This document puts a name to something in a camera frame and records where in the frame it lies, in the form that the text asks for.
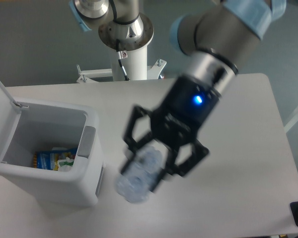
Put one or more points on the blue snack wrapper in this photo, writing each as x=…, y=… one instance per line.
x=47, y=160

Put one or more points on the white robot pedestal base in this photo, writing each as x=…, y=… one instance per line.
x=127, y=46

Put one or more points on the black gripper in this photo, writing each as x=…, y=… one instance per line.
x=175, y=123

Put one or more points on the clear plastic water bottle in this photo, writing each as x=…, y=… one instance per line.
x=135, y=183

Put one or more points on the white plastic trash can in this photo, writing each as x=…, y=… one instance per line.
x=28, y=125

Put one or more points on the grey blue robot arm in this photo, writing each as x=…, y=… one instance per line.
x=218, y=41

